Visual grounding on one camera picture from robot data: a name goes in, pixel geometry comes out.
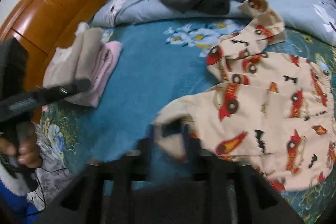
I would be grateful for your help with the orange wooden headboard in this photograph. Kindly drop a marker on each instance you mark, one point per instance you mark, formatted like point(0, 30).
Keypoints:
point(43, 25)

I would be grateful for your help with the cream car-print pyjama garment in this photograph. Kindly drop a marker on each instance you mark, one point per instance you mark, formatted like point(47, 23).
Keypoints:
point(272, 110)

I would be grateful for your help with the teal floral bed blanket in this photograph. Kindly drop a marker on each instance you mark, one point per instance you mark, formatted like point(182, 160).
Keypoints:
point(159, 62)

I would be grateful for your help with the folded beige fluffy garment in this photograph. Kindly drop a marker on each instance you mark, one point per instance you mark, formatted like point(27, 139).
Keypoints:
point(77, 61)

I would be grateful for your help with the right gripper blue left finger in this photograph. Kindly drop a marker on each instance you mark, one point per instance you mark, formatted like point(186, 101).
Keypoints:
point(82, 200)

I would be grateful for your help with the folded pink garment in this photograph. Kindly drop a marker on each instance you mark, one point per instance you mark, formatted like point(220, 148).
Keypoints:
point(98, 71)

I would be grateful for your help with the light blue floral duvet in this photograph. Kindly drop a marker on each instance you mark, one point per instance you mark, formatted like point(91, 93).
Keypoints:
point(316, 17)

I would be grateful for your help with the person's left hand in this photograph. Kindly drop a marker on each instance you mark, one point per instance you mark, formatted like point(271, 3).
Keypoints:
point(28, 153)

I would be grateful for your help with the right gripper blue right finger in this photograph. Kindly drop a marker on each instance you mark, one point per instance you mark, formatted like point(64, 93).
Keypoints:
point(234, 191)

